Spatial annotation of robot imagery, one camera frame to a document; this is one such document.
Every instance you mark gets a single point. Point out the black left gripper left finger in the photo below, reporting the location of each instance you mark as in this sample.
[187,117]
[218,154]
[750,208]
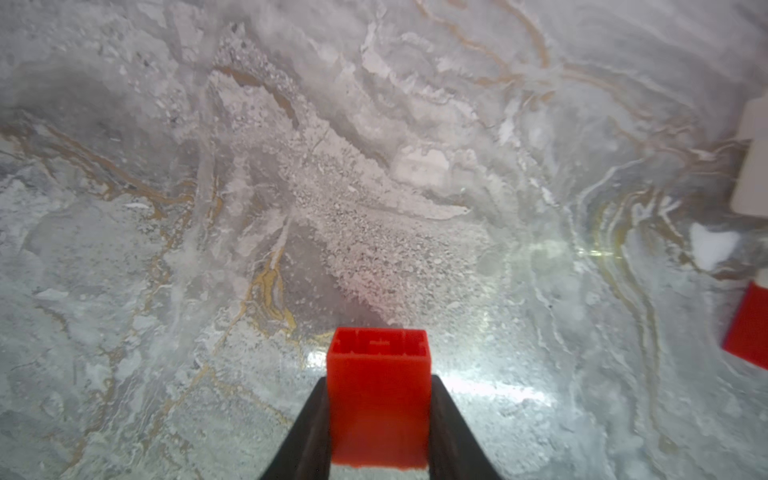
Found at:
[305,453]

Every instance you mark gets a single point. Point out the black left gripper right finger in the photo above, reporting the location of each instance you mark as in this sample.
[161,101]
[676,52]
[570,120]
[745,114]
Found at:
[453,451]

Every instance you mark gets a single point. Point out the small red lego brick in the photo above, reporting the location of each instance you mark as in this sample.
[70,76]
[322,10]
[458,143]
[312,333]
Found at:
[379,387]

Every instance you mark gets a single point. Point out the left white plastic bin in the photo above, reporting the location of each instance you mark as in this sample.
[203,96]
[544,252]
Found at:
[749,196]

